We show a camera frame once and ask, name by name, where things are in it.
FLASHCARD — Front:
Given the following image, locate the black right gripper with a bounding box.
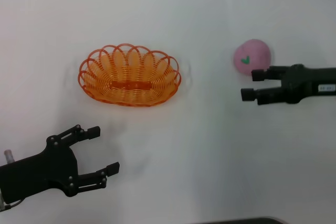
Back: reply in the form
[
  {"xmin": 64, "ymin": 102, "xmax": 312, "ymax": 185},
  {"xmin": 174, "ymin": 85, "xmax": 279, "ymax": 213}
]
[{"xmin": 240, "ymin": 63, "xmax": 336, "ymax": 105}]

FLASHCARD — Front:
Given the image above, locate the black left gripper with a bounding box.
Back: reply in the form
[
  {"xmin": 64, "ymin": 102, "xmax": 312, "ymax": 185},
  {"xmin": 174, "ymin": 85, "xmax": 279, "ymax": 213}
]
[{"xmin": 0, "ymin": 125, "xmax": 120, "ymax": 204}]

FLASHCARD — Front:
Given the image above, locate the pink plush peach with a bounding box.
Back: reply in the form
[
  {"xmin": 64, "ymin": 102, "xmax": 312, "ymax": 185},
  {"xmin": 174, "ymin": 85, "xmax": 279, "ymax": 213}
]
[{"xmin": 232, "ymin": 39, "xmax": 272, "ymax": 77}]

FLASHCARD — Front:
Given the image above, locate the orange plastic woven basket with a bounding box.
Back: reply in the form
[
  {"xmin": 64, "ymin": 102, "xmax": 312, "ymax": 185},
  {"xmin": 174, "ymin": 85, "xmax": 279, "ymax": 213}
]
[{"xmin": 77, "ymin": 42, "xmax": 182, "ymax": 108}]

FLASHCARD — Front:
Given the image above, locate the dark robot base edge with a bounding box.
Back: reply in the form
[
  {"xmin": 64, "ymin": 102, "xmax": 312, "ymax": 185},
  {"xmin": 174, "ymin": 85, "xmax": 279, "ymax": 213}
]
[{"xmin": 199, "ymin": 217, "xmax": 286, "ymax": 224}]

